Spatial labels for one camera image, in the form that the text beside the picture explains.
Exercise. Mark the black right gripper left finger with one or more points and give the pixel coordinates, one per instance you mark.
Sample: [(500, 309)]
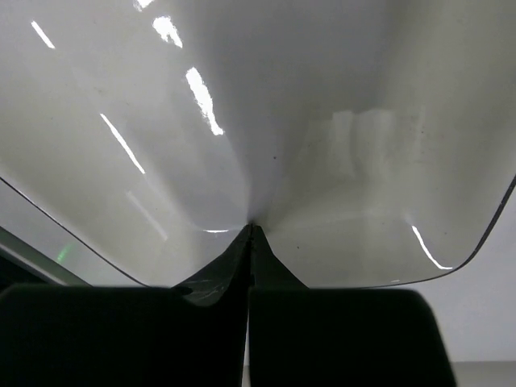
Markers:
[(191, 334)]

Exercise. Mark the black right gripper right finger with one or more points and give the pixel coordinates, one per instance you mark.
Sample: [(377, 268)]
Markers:
[(300, 336)]

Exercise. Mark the rectangular white plate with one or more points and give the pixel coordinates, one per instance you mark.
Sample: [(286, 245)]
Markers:
[(372, 141)]

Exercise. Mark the aluminium table edge rail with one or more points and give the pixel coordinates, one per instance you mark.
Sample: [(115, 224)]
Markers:
[(22, 264)]

